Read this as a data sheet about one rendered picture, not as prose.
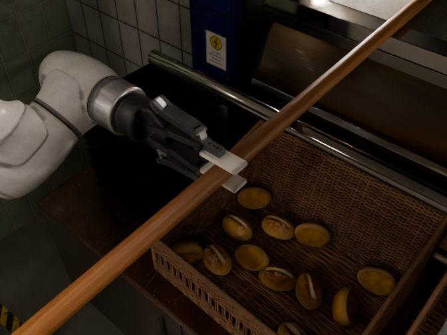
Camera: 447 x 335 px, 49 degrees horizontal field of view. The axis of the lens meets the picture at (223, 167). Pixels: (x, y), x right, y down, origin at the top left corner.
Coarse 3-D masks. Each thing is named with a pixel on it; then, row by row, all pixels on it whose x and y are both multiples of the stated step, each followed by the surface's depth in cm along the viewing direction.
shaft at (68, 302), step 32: (416, 0) 110; (384, 32) 101; (352, 64) 93; (320, 96) 87; (192, 192) 69; (160, 224) 65; (128, 256) 62; (96, 288) 59; (32, 320) 55; (64, 320) 57
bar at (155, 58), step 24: (192, 72) 96; (216, 96) 94; (240, 96) 91; (264, 120) 89; (312, 144) 84; (336, 144) 81; (360, 168) 80; (384, 168) 77; (408, 192) 76; (432, 192) 74
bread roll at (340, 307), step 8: (344, 288) 123; (336, 296) 122; (344, 296) 120; (352, 296) 122; (336, 304) 120; (344, 304) 119; (352, 304) 120; (336, 312) 119; (344, 312) 118; (352, 312) 119; (336, 320) 119; (344, 320) 117; (352, 320) 118
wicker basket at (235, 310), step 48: (288, 144) 138; (288, 192) 144; (336, 192) 133; (384, 192) 123; (192, 240) 140; (336, 240) 138; (384, 240) 128; (432, 240) 110; (192, 288) 124; (336, 288) 129
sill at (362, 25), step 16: (272, 0) 120; (288, 0) 117; (304, 0) 117; (320, 0) 117; (304, 16) 117; (320, 16) 114; (336, 16) 111; (352, 16) 111; (368, 16) 111; (336, 32) 113; (352, 32) 111; (368, 32) 108; (400, 32) 106; (416, 32) 106; (384, 48) 108; (400, 48) 105; (416, 48) 103; (432, 48) 102; (432, 64) 102
